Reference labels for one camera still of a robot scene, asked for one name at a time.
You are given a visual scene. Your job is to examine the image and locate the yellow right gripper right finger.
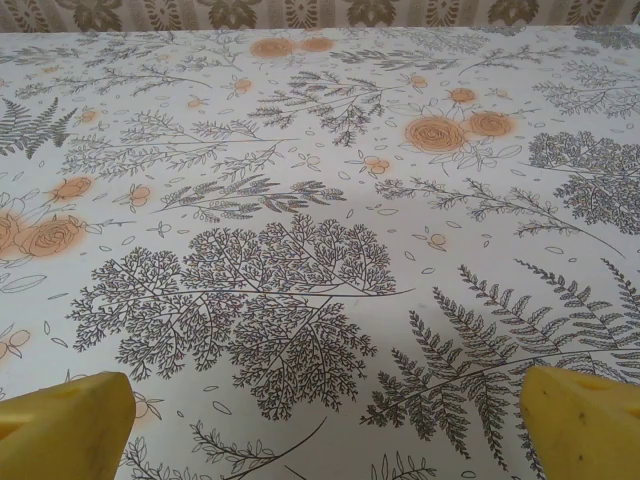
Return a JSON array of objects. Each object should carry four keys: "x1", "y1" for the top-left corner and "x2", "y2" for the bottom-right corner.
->
[{"x1": 519, "y1": 366, "x2": 640, "y2": 480}]

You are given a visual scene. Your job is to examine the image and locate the floral print tablecloth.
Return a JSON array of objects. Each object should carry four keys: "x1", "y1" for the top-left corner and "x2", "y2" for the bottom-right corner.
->
[{"x1": 0, "y1": 23, "x2": 640, "y2": 480}]

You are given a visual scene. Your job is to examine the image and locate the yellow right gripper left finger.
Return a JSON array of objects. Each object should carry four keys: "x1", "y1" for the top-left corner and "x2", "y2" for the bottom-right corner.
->
[{"x1": 0, "y1": 370, "x2": 136, "y2": 480}]

